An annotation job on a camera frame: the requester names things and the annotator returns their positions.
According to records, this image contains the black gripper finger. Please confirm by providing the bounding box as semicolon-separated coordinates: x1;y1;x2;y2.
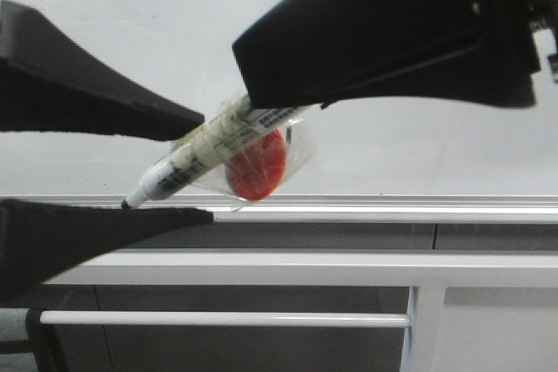
1;199;214;302
233;0;539;108
1;0;205;141

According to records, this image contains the white whiteboard marker pen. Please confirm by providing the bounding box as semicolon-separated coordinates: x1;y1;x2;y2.
120;93;307;210

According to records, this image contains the red round magnet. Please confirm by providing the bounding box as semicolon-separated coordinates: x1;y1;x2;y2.
225;130;287;201

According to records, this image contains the white whiteboard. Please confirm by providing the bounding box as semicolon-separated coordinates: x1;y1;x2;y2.
1;0;557;196

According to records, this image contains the white horizontal round bar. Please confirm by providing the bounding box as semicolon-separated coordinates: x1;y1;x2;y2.
40;310;412;328

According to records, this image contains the black chair edge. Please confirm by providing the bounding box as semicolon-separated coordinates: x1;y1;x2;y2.
25;308;68;372

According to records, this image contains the aluminium whiteboard tray rail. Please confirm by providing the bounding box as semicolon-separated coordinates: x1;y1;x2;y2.
43;194;558;224

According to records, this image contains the white metal stand frame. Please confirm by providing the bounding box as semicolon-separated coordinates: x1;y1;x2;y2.
52;249;557;371

